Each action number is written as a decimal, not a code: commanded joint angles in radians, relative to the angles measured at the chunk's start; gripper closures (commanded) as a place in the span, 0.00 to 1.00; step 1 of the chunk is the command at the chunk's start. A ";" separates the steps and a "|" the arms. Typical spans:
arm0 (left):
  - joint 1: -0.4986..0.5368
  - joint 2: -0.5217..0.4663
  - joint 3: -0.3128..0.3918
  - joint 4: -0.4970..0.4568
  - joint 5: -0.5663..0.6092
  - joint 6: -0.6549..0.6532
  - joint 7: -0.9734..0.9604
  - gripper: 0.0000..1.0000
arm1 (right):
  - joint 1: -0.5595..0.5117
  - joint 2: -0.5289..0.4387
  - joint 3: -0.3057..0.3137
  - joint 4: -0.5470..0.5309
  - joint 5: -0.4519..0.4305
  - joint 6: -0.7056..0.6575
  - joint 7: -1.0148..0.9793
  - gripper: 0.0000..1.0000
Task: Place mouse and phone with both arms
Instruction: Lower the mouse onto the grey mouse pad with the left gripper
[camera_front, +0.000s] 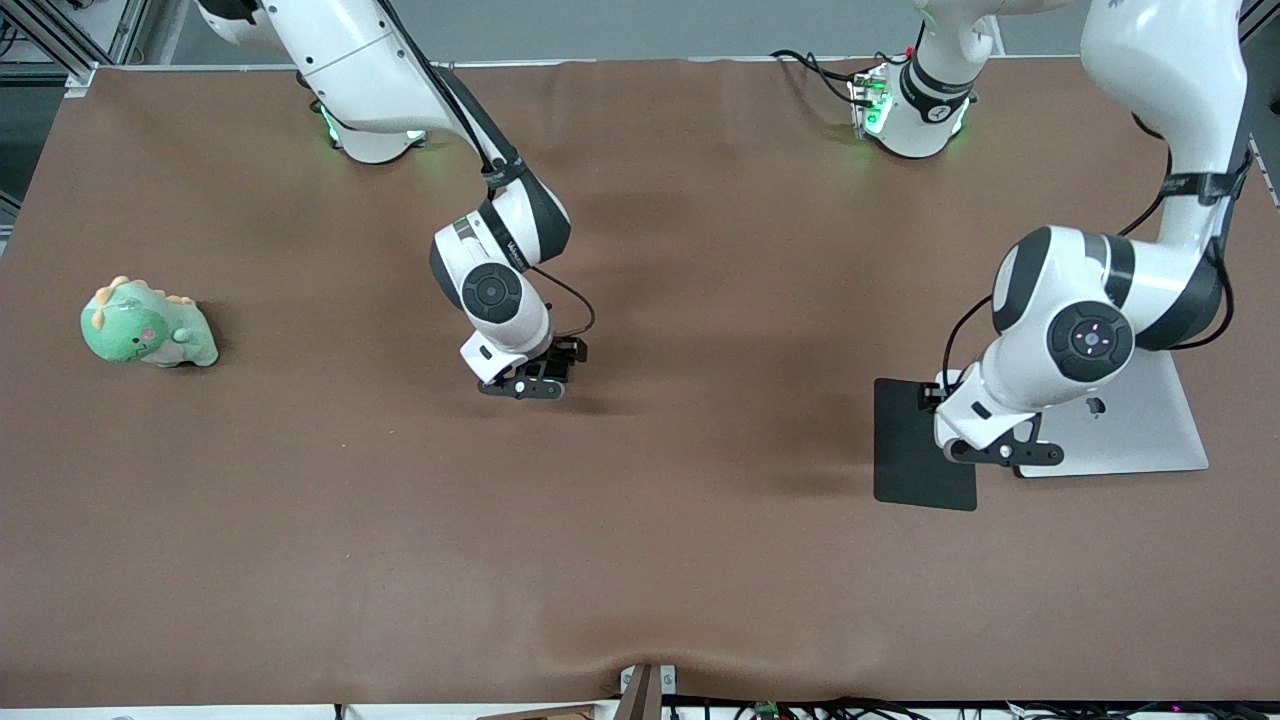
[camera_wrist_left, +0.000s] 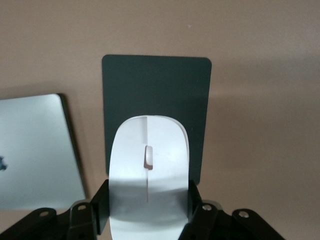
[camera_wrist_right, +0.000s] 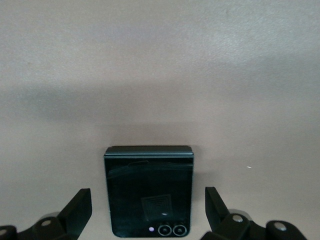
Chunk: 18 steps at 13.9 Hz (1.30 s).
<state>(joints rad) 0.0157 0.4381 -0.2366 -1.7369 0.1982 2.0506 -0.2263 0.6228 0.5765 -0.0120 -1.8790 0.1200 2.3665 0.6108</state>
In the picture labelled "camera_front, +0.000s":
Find black mouse pad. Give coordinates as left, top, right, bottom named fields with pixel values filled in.
left=873, top=377, right=978, bottom=513

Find silver closed laptop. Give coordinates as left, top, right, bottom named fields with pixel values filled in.
left=1015, top=350, right=1211, bottom=479

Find brown table cover mat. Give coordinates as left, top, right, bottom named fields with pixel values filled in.
left=0, top=57, right=1280, bottom=706

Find green dinosaur plush toy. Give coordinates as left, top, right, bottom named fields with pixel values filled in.
left=80, top=276, right=220, bottom=369

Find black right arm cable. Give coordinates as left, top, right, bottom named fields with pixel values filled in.
left=375, top=0, right=598, bottom=338

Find metal mount bracket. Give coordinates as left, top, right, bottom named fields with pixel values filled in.
left=618, top=663, right=679, bottom=698

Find brown wooden post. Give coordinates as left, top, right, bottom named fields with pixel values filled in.
left=620, top=665, right=663, bottom=720

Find black base cables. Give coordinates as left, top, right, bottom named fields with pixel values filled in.
left=770, top=45, right=921, bottom=106

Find aluminium frame post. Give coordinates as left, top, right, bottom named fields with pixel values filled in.
left=0, top=0, right=151, bottom=98
left=1238, top=0, right=1280, bottom=46

